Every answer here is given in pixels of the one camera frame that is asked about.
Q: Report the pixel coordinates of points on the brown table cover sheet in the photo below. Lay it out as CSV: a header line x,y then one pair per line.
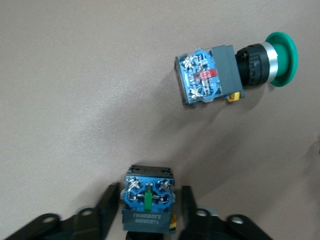
x,y
75,75

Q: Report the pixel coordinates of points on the red mushroom button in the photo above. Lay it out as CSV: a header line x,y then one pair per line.
x,y
147,197

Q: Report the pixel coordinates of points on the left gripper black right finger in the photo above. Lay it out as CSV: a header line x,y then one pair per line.
x,y
192,225

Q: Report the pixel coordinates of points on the green mushroom push button switch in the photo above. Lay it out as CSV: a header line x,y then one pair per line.
x,y
207,75

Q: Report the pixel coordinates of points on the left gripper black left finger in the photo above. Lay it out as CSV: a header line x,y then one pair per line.
x,y
105,220

